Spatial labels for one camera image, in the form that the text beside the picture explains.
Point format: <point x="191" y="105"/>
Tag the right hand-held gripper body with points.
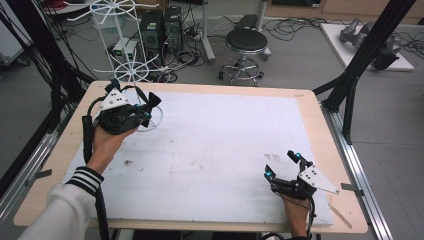
<point x="300" y="186"/>

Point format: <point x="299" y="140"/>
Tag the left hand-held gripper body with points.
<point x="116" y="116"/>

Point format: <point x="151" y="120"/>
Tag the person's right hand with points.
<point x="296" y="213"/>

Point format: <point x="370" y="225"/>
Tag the person's left hand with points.
<point x="105" y="146"/>

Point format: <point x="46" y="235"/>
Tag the thin wooden stick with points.
<point x="340" y="215"/>

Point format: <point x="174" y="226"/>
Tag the metal clip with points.
<point x="40" y="175"/>
<point x="351" y="189"/>

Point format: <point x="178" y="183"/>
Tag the white power supply box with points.
<point x="124" y="50"/>

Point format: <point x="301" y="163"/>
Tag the white foam mat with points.
<point x="216" y="140"/>

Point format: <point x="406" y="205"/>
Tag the black computer tower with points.
<point x="173" y="28"/>
<point x="151" y="33"/>

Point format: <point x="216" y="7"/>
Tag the grey stand leg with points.
<point x="207" y="36"/>
<point x="263" y="20"/>

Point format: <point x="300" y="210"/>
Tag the white platform board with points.
<point x="336" y="43"/>

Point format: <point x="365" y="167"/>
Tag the black round stool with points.
<point x="246" y="41"/>

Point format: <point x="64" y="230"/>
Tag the black flat box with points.
<point x="246" y="21"/>

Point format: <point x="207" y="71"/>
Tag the wooden cabinet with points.
<point x="350" y="8"/>

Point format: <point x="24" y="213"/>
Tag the aluminium rail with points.
<point x="30" y="166"/>
<point x="360" y="180"/>

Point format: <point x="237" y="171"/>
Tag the black frame strut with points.
<point x="43" y="50"/>
<point x="366" y="50"/>

